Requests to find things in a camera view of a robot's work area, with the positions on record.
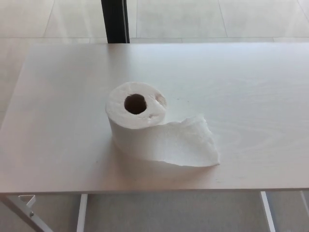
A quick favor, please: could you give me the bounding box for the white toilet paper roll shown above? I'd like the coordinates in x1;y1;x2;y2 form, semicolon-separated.
105;81;221;168

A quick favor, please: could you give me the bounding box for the white straight table leg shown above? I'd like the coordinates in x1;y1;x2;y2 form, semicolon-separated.
76;193;88;232
260;190;277;232

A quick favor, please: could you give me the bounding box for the white slanted table leg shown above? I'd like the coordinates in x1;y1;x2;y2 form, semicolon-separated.
0;195;54;232

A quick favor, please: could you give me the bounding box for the black vertical post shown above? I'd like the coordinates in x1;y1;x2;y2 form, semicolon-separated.
100;0;130;44

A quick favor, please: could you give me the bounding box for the white metal table bracket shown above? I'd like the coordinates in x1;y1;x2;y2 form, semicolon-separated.
18;194;37;206

